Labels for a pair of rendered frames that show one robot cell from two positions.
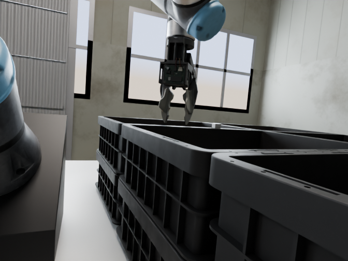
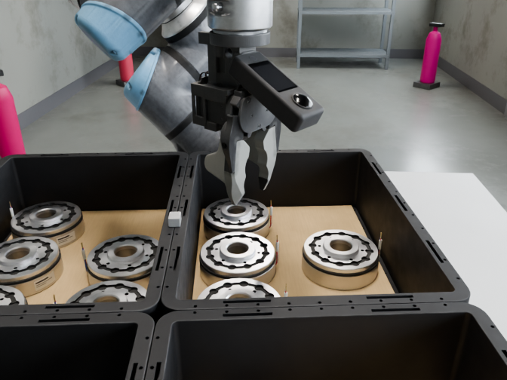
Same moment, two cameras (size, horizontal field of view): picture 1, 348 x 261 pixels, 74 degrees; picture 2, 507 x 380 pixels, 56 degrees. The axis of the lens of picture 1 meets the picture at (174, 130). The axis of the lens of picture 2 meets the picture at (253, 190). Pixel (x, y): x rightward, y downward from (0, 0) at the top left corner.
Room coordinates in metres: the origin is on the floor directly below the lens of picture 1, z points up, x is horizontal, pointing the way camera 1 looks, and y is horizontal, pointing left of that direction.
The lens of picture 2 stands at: (0.87, -0.53, 1.22)
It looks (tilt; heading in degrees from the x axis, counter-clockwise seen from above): 26 degrees down; 114
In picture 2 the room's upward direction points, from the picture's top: straight up
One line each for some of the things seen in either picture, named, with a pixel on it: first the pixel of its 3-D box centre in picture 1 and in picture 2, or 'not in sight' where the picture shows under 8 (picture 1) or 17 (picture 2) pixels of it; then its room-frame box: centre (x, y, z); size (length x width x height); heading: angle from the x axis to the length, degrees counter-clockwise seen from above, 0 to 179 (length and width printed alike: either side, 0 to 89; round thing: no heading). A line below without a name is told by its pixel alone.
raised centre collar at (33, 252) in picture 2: not in sight; (17, 254); (0.36, -0.17, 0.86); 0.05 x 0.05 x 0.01
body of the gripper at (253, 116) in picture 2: (178, 64); (235, 81); (0.61, 0.00, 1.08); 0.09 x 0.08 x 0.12; 165
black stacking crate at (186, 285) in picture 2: (172, 143); (292, 246); (0.69, 0.00, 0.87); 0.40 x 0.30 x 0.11; 117
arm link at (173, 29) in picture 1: (182, 33); (238, 13); (0.61, 0.00, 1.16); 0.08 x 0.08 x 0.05
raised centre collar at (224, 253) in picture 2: not in sight; (237, 249); (0.62, -0.03, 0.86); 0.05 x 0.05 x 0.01
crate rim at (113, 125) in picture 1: (174, 126); (293, 212); (0.69, 0.00, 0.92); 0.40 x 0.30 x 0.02; 117
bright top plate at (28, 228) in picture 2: not in sight; (46, 217); (0.31, -0.07, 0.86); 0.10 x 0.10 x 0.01
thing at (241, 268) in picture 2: not in sight; (237, 252); (0.62, -0.03, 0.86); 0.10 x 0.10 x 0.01
